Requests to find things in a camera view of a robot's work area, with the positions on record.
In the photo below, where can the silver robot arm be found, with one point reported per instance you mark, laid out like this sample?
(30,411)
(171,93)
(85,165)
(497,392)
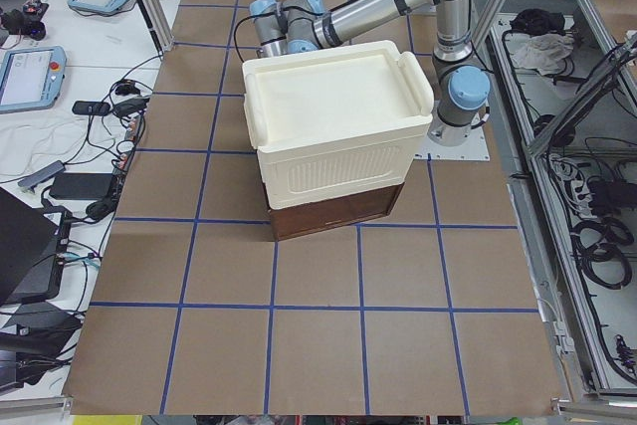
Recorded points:
(295,26)

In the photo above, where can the wooden drawer cabinet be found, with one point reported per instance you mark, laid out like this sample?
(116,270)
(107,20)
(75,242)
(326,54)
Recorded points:
(304,219)

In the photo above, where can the cream plastic storage box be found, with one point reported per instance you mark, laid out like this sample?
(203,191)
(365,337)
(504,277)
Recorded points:
(330,123)

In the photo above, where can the black power adapter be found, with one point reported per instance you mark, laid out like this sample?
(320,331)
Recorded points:
(80,186)

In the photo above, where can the white crumpled cloth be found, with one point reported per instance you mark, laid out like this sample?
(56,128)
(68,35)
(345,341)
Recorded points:
(544,53)

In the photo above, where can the black laptop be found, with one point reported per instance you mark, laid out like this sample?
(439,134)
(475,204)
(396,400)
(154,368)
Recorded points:
(33,241)

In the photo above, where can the blue teach pendant near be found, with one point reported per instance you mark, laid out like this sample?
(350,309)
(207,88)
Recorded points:
(31,79)

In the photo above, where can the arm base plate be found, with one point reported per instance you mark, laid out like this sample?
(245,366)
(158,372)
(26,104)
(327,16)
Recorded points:
(474,148)

